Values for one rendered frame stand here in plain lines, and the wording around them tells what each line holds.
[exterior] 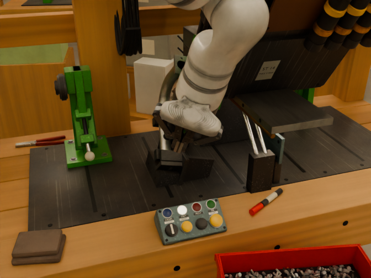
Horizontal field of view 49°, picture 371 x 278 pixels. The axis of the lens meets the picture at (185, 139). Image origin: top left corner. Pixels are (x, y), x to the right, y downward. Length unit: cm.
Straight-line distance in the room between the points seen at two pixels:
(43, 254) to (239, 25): 64
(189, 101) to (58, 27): 84
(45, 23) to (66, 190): 53
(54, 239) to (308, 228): 60
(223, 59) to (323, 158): 81
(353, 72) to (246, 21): 128
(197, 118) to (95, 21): 76
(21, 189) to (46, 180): 7
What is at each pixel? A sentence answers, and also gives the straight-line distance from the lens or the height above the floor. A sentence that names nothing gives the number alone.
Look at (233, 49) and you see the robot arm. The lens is 52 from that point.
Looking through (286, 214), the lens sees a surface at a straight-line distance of 104.
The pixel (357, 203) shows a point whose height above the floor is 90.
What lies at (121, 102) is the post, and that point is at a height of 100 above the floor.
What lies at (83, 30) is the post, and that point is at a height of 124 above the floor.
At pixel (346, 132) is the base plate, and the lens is 149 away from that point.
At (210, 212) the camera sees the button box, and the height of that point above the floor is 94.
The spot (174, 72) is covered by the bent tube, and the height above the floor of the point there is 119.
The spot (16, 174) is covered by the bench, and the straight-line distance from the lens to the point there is 129.
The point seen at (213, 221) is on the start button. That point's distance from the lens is 94.
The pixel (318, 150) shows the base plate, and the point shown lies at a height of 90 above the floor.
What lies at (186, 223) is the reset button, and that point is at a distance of 93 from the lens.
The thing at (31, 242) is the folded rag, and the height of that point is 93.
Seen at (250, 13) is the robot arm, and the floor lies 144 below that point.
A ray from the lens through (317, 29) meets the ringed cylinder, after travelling 94.
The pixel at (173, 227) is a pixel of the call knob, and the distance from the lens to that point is 92.
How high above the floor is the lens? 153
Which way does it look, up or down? 28 degrees down
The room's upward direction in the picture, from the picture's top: straight up
